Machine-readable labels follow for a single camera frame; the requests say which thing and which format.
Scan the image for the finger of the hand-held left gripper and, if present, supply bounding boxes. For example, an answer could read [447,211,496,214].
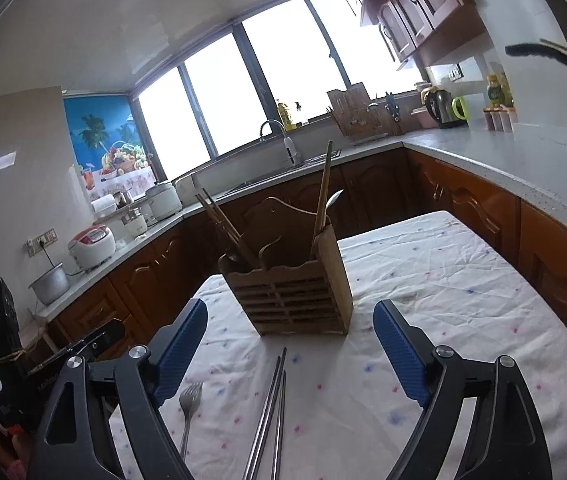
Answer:
[63,320,127,361]

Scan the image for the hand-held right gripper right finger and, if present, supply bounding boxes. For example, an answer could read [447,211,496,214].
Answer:
[372,299,549,480]

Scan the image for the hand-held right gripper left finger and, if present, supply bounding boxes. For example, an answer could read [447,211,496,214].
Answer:
[26,298,209,480]

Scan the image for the wooden utensil holder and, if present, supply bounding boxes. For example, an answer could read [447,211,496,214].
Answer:
[217,197,355,337]

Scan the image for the metal spoon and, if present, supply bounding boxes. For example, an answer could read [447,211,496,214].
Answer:
[322,190,345,235]

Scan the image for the metal fork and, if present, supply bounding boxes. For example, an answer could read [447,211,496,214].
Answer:
[178,381,204,461]

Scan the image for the metal pot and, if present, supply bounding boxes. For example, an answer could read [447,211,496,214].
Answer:
[29,263,70,306]

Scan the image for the white floral tablecloth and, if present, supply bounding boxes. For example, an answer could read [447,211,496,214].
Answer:
[108,210,567,480]

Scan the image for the red and white rice cooker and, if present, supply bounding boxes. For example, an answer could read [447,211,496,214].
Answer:
[67,225,115,271]

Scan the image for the large white rice cooker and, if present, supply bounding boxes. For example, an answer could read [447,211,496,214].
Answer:
[146,182,183,221]

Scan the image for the brown wooden base cabinets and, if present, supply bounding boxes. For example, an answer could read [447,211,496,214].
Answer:
[48,147,567,356]

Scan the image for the chrome kitchen faucet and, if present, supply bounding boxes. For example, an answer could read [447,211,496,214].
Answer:
[258,120,303,168]

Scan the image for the pink plastic box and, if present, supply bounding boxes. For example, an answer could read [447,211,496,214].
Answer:
[411,107,437,131]

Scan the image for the grey kitchen countertop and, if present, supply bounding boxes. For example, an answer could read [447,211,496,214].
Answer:
[33,122,567,321]

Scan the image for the dark electric kettle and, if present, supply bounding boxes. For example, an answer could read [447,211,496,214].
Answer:
[423,89,457,128]

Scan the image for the spice jar set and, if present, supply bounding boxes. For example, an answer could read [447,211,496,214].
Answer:
[482,106,519,133]

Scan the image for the wooden cutting board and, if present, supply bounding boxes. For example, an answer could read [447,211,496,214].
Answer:
[327,82,371,133]

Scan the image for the yellow oil bottle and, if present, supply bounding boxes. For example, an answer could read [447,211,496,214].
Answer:
[486,75,507,108]

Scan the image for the kitchen window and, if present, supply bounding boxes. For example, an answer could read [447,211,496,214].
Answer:
[133,0,424,181]

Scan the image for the wall outlet strip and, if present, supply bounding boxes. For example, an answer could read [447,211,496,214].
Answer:
[26,228,59,253]

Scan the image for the beach wall poster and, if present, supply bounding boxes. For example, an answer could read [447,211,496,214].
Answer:
[63,95,156,201]

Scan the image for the brown wooden wall cabinets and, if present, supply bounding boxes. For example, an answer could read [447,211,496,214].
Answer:
[321,0,489,68]

